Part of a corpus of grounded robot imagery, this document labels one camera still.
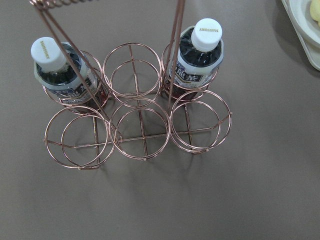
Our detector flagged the cream rabbit tray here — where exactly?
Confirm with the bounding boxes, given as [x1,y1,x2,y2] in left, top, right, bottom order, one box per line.
[281,0,320,71]

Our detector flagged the tea bottle rear left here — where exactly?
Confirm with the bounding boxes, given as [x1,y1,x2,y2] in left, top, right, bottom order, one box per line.
[30,36,108,110]

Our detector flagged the glazed donut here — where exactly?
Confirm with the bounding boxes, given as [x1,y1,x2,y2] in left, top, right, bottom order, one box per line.
[309,0,320,26]

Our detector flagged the copper wire bottle rack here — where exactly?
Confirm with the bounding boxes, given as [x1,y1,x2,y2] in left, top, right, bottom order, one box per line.
[43,0,232,170]

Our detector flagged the tea bottle right of rack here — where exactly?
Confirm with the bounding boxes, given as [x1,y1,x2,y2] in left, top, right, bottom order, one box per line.
[164,18,224,99]

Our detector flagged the white round plate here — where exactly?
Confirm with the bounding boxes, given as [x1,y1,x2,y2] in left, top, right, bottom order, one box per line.
[289,0,320,48]

